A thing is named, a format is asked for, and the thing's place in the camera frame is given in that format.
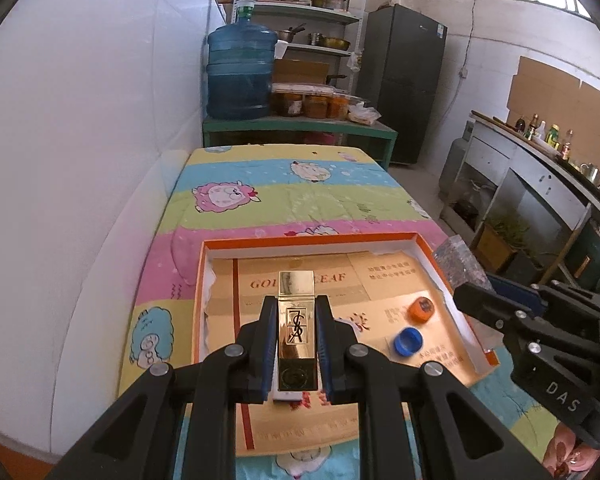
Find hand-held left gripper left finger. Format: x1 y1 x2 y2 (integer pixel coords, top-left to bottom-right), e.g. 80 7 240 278
45 295 280 480

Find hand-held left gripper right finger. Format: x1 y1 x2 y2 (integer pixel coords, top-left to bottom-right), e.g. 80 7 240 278
314 295 553 480

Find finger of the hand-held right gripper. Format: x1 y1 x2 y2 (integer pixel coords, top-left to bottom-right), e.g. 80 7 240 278
452 281 600 363
484 272 600 342

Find gold lipstick case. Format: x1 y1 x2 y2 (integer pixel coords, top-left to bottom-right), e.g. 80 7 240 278
271 270 323 403

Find orange cap with dark label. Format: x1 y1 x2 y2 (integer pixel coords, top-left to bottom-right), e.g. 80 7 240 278
407 296 436 322

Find blue bottle cap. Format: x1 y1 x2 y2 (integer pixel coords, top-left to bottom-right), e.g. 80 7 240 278
393 326 425 358

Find shallow orange-rimmed cardboard box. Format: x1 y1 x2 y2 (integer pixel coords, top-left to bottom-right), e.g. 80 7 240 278
191 232 501 456

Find dark planter box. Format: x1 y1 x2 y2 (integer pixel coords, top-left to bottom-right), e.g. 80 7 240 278
505 250 551 286

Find potted grass plant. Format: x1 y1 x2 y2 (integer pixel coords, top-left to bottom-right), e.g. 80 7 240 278
475 212 523 271

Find dark green container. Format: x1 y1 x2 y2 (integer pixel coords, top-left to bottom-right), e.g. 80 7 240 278
565 217 600 291

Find glass jug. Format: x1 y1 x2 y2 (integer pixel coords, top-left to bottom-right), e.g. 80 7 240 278
452 182 483 226

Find grey kitchen counter cabinet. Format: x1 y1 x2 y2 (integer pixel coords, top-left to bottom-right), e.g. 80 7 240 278
440 110 600 301

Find grey gas cylinder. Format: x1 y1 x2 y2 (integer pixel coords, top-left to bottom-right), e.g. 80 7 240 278
439 127 473 196

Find printed cartoon sheep blanket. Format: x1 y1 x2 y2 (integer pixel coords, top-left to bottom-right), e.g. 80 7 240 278
117 144 598 480

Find plastic bag of food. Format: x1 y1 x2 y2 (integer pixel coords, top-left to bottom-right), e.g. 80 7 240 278
348 102 382 125

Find green low table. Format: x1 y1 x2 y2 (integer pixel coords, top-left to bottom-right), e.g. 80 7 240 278
202 114 398 171

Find dark grey refrigerator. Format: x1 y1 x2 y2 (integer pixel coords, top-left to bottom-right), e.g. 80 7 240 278
362 4 448 166

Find blue water jug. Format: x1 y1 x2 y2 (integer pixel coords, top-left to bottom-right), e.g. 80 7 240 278
206 22 277 121

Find brown cardboard box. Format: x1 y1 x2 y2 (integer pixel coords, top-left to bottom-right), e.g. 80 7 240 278
272 59 331 86

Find metal cooking pot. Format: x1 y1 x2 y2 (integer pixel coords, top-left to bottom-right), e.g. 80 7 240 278
275 24 306 43

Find white metal shelf rack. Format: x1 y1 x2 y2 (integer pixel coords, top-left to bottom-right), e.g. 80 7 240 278
235 0 368 106

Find water jug pump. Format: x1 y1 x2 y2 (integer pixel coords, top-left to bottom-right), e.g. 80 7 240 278
235 0 258 26

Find cardboard sheets on wall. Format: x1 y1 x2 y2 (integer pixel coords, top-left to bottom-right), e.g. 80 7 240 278
506 56 600 158

